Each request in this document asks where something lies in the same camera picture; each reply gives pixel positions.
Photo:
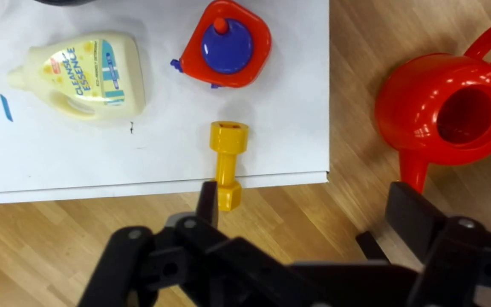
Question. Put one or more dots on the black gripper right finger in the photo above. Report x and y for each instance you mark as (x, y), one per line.
(414, 218)

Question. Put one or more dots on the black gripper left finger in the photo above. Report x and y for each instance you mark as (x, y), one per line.
(206, 207)

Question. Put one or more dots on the yellow toy bolt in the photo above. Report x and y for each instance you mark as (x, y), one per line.
(226, 140)

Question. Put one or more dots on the white Lean Robotics box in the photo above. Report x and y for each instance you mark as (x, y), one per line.
(165, 149)

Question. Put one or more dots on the red toy watering can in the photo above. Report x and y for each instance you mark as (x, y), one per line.
(436, 109)

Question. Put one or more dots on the red blue toy pot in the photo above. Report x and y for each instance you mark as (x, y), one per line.
(226, 48)

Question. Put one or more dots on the cream toy detergent bottle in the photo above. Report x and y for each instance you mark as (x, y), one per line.
(93, 77)

